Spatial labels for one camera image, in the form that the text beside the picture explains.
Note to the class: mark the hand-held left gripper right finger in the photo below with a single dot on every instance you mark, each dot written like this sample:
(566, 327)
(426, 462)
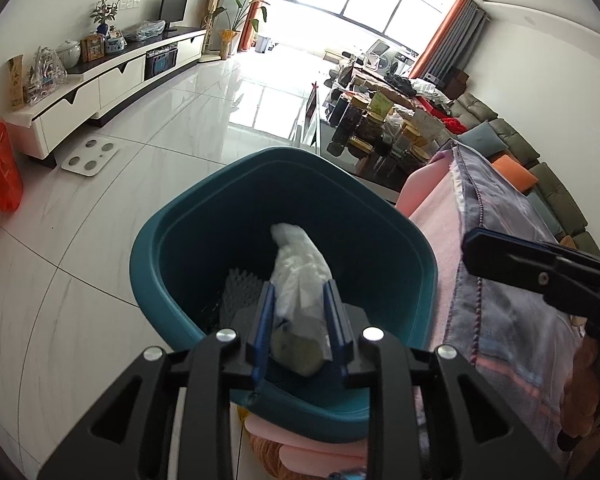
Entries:
(333, 320)

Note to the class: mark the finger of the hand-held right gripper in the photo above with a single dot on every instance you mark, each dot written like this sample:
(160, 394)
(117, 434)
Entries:
(525, 262)

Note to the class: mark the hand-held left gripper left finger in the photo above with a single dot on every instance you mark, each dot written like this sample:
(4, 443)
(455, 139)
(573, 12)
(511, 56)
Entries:
(265, 330)

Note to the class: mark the white cloth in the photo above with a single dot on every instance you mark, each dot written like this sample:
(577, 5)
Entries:
(295, 270)

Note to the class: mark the teal plastic bin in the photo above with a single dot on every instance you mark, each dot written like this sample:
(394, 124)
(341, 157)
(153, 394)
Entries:
(290, 195)

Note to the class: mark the grey foam sheet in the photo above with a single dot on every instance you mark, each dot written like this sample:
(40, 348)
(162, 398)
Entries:
(240, 290)

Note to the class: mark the green leather sofa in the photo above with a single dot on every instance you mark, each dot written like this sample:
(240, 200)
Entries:
(555, 185)

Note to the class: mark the grey blanket with pink stripes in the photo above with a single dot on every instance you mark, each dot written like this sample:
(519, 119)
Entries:
(510, 340)

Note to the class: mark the pink cloth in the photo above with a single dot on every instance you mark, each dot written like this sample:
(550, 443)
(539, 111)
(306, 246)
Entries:
(430, 210)

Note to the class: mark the pink and orange plush cushion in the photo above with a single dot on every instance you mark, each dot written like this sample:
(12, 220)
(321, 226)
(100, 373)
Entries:
(300, 452)

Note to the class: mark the blue grey cushion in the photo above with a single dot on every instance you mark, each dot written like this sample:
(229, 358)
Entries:
(485, 140)

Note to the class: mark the red cloth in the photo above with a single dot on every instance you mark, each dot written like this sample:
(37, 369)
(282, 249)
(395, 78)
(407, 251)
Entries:
(454, 125)

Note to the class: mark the black top coffee table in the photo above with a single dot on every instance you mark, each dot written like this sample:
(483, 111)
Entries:
(365, 167)

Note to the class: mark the beige paper bag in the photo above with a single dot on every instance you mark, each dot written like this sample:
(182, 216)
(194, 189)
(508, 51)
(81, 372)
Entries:
(430, 122)

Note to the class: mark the grey curtain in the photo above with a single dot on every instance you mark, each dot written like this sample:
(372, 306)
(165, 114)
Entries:
(462, 45)

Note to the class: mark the group of glass jars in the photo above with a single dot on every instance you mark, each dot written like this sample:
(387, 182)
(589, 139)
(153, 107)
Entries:
(360, 120)

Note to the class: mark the orange curtain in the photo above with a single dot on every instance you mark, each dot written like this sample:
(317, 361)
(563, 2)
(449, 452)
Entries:
(255, 5)
(442, 35)

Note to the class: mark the black clothing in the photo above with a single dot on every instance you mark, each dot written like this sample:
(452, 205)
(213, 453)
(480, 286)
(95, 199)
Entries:
(400, 82)

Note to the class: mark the white washing machine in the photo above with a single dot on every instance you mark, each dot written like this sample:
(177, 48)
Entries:
(387, 60)

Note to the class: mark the white bathroom scale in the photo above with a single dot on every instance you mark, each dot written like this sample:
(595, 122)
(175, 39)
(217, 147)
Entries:
(90, 157)

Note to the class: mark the small white bin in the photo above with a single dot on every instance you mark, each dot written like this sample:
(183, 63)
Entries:
(263, 44)

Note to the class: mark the dark storage basket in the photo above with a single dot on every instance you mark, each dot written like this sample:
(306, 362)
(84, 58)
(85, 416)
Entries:
(160, 62)

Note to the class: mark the tall leafy plant yellow pot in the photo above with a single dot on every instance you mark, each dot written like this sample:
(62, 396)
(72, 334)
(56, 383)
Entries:
(228, 42)

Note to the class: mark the white TV cabinet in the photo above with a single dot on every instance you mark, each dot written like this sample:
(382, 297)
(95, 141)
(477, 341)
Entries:
(115, 80)

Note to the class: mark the orange plastic bag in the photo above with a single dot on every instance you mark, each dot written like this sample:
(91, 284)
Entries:
(2, 175)

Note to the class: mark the blue and white bowl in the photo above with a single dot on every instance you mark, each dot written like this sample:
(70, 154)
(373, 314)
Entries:
(115, 44)

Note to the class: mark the plastic wrapped bundle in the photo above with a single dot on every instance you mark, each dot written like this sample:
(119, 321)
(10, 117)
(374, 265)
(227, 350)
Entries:
(144, 30)

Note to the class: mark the black monitor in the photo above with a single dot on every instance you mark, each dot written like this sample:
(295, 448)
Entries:
(174, 9)

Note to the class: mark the clear bag with model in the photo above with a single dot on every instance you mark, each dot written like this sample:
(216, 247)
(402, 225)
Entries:
(46, 76)

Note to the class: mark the white ceramic jar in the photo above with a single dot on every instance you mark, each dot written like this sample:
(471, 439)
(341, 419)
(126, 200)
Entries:
(69, 54)

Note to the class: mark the tall beige box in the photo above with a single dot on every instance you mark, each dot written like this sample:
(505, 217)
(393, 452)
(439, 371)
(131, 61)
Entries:
(17, 82)

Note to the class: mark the small plant in blue vase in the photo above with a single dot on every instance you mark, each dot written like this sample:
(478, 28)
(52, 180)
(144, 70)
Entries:
(105, 12)

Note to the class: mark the wooden photo frame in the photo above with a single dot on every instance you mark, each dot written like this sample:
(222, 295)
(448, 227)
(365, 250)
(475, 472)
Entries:
(93, 48)

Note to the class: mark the white wall sockets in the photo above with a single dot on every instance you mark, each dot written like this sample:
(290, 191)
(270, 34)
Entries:
(129, 4)

